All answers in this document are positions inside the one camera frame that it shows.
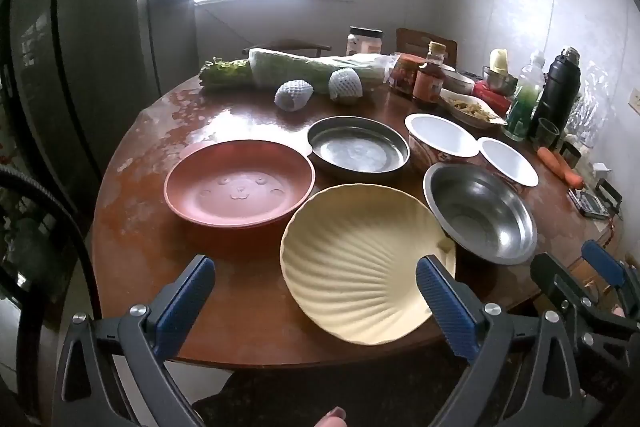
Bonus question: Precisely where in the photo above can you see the cream shell-shaped plate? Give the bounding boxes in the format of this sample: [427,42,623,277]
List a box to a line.
[280,183,457,346]

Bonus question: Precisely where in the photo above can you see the small steel bowl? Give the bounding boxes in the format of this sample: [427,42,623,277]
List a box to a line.
[482,66,518,96]

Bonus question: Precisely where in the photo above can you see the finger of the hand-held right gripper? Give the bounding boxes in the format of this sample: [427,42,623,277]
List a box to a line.
[530,252,628,338]
[581,239,638,303]

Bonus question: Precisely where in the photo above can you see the round steel pan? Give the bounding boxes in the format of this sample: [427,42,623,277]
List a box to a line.
[306,116,411,178]

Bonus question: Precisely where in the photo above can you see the wooden chair with curved back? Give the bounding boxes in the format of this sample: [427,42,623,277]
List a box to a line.
[242,39,332,58]

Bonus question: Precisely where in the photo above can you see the grey refrigerator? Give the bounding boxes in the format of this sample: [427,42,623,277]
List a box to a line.
[0,0,161,218]

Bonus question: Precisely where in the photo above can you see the glass cup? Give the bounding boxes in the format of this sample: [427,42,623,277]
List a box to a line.
[530,118,560,148]

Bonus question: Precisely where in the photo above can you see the red box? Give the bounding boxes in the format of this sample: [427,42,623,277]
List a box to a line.
[472,79,513,118]

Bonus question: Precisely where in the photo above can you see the orange carrot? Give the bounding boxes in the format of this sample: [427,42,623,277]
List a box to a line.
[537,147,585,188]

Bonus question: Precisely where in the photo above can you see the person's left hand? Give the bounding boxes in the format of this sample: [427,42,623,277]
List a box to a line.
[308,406,347,427]

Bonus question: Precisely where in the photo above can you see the black calculator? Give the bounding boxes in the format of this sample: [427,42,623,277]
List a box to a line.
[567,189,608,220]

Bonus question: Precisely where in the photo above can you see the crumpled clear plastic bag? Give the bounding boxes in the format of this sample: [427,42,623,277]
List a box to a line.
[565,62,613,148]

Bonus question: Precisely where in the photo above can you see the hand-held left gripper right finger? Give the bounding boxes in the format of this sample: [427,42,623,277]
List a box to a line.
[416,255,586,427]

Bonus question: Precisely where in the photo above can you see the white ceramic bowl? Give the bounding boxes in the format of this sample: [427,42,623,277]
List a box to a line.
[442,68,476,95]

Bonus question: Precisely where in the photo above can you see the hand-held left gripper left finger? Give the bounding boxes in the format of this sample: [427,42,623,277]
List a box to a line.
[51,254,217,427]

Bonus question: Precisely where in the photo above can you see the black thermos flask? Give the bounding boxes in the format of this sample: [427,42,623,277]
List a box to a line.
[532,47,582,138]

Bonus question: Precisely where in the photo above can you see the shiny steel bowl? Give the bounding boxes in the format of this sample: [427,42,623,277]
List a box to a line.
[423,162,539,266]

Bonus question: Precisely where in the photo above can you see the white dish of pickles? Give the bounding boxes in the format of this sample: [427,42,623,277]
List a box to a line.
[439,88,507,128]

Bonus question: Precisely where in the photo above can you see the green leaf lettuce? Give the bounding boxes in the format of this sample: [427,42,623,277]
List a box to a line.
[199,57,253,92]

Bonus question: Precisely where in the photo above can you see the dark wooden chair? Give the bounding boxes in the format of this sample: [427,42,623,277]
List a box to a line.
[396,28,458,68]

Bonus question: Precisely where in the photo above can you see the amber sauce bottle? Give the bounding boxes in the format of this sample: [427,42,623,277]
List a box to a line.
[412,42,447,104]

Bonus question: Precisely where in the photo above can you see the red sauce jar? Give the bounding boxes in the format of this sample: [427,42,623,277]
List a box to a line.
[389,53,426,98]

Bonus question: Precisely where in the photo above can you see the fruit in white foam net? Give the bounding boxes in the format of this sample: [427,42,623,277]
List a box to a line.
[328,68,363,102]
[274,79,315,112]

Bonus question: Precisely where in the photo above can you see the red-brown bear face plate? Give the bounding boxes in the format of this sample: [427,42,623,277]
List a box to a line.
[164,139,316,230]

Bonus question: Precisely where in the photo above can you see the clear jar with black lid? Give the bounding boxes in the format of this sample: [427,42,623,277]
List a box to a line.
[346,27,384,58]

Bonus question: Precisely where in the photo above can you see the plastic-wrapped napa cabbage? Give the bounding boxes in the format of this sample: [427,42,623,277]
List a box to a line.
[248,48,401,88]

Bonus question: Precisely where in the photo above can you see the small white bowl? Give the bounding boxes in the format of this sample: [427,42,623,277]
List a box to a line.
[477,137,540,194]

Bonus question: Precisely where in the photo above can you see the plastic bottle with green liquid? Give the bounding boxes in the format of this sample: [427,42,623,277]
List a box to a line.
[504,52,547,142]

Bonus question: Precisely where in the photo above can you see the large white bowl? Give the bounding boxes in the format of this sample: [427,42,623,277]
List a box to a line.
[404,113,481,172]

